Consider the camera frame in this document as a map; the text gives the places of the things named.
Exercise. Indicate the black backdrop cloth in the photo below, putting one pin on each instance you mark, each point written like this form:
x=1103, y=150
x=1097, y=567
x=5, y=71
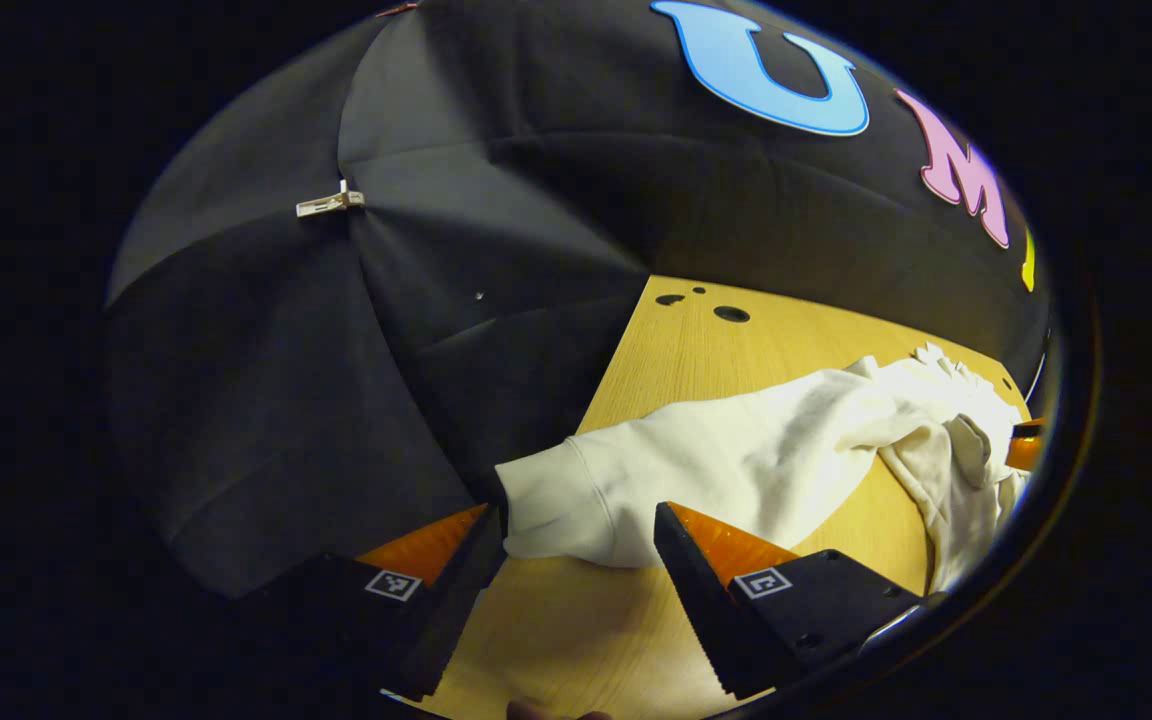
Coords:
x=336, y=400

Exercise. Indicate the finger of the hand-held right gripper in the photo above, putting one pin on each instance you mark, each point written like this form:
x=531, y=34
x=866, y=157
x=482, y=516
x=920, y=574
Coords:
x=1022, y=452

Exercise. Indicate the orange cloth clip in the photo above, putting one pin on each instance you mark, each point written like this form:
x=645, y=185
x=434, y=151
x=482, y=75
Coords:
x=396, y=9

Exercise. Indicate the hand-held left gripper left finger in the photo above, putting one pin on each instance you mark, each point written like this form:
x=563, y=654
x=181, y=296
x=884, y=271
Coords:
x=461, y=600

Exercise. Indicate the white cloth clip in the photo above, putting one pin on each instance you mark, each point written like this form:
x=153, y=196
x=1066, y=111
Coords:
x=331, y=203

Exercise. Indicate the white zip sweatshirt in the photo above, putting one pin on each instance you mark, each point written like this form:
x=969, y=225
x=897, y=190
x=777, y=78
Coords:
x=736, y=470

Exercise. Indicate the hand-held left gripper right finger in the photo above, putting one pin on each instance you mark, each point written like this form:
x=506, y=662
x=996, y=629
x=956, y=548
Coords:
x=696, y=600

